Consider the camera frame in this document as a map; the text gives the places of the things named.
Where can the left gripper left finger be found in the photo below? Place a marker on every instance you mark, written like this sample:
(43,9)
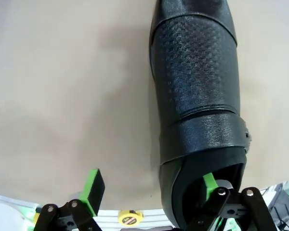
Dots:
(94,190)

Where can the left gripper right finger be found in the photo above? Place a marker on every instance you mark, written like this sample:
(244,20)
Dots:
(210,185)

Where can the yellow tape measure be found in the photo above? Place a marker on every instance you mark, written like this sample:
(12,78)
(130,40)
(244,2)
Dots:
(130,217)

